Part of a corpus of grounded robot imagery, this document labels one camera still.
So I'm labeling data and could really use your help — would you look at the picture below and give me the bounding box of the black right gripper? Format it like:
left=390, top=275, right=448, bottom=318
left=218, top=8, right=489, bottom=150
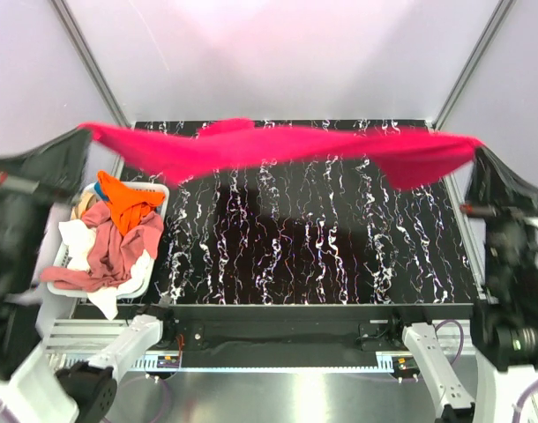
left=460, top=144, right=538, bottom=300

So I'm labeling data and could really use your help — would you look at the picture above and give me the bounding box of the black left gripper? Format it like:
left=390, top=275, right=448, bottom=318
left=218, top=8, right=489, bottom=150
left=0, top=121, right=94, bottom=290

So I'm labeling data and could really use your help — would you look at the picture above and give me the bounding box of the bright pink t-shirt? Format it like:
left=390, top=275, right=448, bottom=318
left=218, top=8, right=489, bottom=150
left=82, top=118, right=483, bottom=190

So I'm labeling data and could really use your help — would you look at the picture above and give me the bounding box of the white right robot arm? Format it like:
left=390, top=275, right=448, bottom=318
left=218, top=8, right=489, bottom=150
left=387, top=147, right=538, bottom=422

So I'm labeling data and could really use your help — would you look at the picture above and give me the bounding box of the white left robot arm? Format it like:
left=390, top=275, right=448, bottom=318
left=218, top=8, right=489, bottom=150
left=0, top=129, right=177, bottom=422

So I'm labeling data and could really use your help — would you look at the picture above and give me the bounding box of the beige garment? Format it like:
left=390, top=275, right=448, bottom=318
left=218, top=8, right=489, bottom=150
left=71, top=192, right=101, bottom=220

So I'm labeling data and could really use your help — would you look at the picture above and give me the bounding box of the blue garment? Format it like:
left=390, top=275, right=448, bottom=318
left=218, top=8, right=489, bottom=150
left=93, top=182, right=109, bottom=202

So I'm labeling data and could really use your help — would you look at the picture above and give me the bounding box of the white garment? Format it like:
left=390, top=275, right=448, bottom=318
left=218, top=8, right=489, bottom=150
left=54, top=214, right=162, bottom=320

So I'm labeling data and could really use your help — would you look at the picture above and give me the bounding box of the orange t-shirt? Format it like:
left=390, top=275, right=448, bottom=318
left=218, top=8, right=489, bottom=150
left=97, top=171, right=166, bottom=235

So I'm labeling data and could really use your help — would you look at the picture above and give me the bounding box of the white plastic laundry basket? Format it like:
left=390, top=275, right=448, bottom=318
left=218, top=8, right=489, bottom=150
left=40, top=172, right=168, bottom=293

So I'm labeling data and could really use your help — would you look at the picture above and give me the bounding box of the dusty pink garment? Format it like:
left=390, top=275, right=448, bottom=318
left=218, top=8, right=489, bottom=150
left=40, top=201, right=163, bottom=293

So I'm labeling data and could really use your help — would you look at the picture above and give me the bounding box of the right small control board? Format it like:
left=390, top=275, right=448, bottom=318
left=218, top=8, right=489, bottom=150
left=392, top=356, right=421, bottom=383

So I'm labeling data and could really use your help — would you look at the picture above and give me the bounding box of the small control board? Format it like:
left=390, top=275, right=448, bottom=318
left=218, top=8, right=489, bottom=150
left=156, top=354, right=181, bottom=369
left=392, top=356, right=421, bottom=383

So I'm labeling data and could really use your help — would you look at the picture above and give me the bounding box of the left small control board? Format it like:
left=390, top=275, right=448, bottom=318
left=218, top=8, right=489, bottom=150
left=156, top=354, right=181, bottom=369

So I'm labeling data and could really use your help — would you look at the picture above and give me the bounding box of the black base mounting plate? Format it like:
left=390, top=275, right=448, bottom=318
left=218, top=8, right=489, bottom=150
left=162, top=319, right=411, bottom=369

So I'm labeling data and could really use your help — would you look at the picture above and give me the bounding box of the left aluminium frame post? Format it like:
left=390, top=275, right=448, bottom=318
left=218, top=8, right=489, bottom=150
left=49, top=0, right=131, bottom=127

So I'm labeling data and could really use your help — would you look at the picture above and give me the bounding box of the aluminium frame post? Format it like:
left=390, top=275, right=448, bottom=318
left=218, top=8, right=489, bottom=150
left=49, top=0, right=131, bottom=127
left=431, top=0, right=517, bottom=130

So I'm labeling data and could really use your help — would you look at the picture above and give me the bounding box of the right aluminium frame post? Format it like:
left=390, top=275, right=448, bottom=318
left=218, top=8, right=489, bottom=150
left=431, top=0, right=517, bottom=130

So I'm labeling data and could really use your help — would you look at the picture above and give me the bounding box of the aluminium front rail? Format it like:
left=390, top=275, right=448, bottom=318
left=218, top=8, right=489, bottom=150
left=43, top=319, right=460, bottom=355

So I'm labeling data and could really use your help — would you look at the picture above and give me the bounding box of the white slotted cable duct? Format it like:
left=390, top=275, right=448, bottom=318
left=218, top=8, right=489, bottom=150
left=131, top=353, right=393, bottom=375

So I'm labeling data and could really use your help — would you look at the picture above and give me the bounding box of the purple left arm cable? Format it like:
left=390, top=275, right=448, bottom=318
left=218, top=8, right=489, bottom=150
left=118, top=374, right=173, bottom=423

